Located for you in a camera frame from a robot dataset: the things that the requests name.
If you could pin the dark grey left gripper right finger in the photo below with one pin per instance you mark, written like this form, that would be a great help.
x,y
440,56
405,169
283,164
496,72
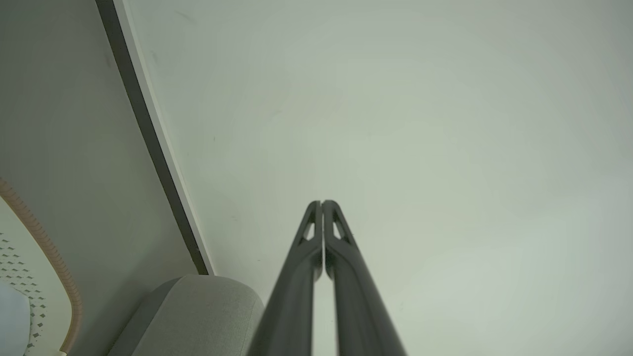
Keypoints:
x,y
358,301

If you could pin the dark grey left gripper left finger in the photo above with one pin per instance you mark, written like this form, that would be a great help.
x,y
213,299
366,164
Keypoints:
x,y
292,296

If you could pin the white laundry basket brown rim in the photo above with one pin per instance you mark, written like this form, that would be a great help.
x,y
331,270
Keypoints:
x,y
20,257

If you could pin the grey fabric sofa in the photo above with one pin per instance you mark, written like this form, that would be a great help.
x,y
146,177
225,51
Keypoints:
x,y
198,316

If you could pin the white black baseboard strip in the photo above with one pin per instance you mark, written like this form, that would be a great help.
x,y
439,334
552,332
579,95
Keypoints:
x,y
151,128

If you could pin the pale white cloth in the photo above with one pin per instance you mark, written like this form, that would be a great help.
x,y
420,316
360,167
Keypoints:
x,y
12,321

